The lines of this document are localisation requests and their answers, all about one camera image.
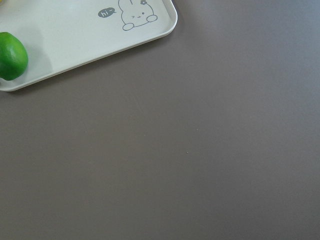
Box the cream rabbit tray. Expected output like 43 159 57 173
0 0 178 92

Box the green lime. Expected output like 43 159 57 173
0 32 29 81

